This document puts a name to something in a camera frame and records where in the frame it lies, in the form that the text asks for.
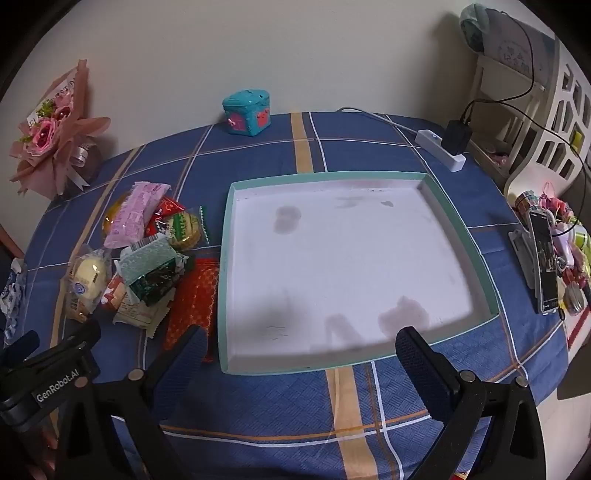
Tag white red-print snack packet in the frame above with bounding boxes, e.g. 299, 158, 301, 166
112, 288, 176, 339

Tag cream bun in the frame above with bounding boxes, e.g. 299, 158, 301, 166
65, 245, 112, 323

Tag red milk biscuit packet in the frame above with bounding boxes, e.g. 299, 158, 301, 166
162, 258, 219, 363

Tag green biscuit packet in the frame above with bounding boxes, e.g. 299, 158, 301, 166
116, 233, 189, 306

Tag pink snack packet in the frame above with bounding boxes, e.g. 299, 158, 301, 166
103, 181, 170, 249

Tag orange cake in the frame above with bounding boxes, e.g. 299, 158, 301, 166
101, 191, 130, 239

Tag green pea cracker packet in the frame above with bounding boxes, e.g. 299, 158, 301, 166
156, 206, 211, 251

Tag beige bread packet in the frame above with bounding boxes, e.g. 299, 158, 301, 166
99, 274, 134, 316

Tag blue white tissue pack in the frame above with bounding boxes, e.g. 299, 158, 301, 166
1, 258, 27, 319

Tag grey phone stand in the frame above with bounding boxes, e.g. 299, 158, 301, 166
508, 229, 537, 291

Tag pile of colourful trinkets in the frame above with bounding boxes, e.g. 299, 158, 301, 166
514, 190, 590, 315

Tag black smartphone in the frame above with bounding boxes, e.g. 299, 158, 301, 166
527, 210, 559, 315

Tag white tray with green rim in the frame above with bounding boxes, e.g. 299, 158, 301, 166
217, 171, 500, 376

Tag pink flower bouquet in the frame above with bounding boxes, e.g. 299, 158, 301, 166
9, 59, 111, 200

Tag white power strip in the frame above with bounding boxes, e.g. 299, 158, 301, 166
415, 129, 466, 173

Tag black power adapter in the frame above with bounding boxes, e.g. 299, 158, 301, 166
441, 120, 473, 156

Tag white lattice shelf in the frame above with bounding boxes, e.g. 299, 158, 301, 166
470, 41, 590, 203

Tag teal toy house box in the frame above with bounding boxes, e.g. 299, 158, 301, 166
222, 89, 270, 137

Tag white desk calendar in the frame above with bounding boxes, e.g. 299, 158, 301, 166
482, 7, 557, 87

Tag black charger cable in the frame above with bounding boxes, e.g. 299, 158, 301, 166
461, 4, 591, 156

